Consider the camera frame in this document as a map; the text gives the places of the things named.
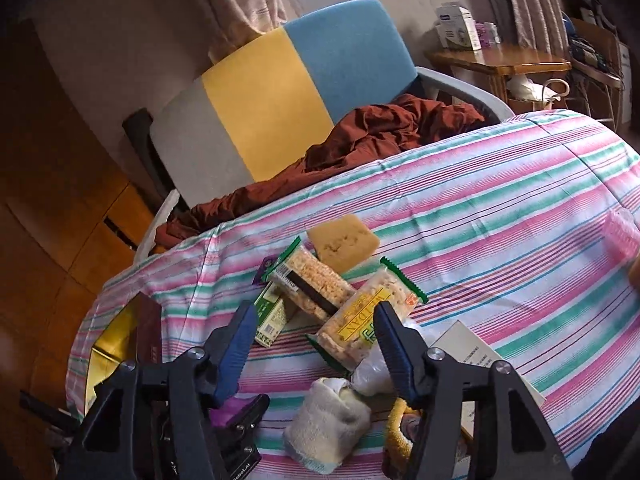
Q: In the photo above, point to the small pink box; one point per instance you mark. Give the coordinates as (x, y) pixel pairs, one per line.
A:
(487, 32)

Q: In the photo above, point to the white paper box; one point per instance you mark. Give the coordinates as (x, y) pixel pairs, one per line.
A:
(475, 355)

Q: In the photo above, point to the rice cracker packet black stripe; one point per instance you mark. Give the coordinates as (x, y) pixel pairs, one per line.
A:
(312, 280)

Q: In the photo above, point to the white bag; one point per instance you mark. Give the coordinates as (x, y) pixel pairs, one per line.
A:
(530, 91)

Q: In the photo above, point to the gold-lined gift box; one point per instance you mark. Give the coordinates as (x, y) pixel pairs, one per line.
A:
(112, 340)

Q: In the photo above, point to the cluttered shelf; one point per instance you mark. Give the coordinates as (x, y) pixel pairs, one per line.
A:
(595, 45)

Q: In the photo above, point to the grey yellow blue chair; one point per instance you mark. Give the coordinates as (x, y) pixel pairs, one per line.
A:
(340, 55)

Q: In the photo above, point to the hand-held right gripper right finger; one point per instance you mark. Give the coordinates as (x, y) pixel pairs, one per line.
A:
(395, 355)

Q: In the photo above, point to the white towel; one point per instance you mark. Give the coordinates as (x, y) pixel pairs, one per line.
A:
(325, 425)

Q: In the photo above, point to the yellow fuzzy item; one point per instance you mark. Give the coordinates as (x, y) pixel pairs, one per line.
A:
(397, 430)

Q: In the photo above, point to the cracker packet with yellow label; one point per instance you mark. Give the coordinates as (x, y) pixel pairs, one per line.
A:
(357, 320)

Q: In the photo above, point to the wooden side table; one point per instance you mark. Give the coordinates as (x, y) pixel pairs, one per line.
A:
(505, 60)

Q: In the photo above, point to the orange object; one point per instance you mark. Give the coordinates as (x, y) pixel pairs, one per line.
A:
(635, 272)

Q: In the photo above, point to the pink translucent plastic container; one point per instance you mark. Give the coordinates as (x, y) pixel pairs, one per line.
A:
(622, 240)

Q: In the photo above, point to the yellow sponge block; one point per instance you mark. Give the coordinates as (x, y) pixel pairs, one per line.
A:
(345, 242)

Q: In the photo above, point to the small purple packet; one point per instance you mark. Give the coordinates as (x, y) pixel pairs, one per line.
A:
(266, 267)

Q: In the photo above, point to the small green box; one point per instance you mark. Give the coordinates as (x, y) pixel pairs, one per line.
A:
(272, 320)

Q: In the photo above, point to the beige curtain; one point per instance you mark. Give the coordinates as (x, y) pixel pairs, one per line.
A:
(530, 5)
(235, 0)

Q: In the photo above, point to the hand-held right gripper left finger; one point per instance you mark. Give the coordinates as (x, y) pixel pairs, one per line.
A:
(235, 352)

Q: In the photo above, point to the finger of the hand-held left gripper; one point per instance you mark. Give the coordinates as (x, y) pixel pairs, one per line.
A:
(252, 415)

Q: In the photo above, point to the red-brown cloth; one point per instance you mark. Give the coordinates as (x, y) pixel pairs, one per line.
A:
(380, 130)

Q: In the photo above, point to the wooden cabinet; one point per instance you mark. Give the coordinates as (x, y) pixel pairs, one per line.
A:
(50, 160)

